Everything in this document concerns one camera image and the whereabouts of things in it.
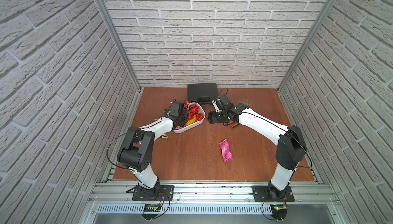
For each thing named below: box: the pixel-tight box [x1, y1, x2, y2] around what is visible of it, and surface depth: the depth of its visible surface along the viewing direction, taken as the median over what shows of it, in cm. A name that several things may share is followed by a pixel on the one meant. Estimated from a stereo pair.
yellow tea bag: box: [185, 115, 198, 126], surface depth 96 cm
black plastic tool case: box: [187, 82, 218, 105], surface depth 120 cm
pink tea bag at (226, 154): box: [219, 139, 233, 163], surface depth 86 cm
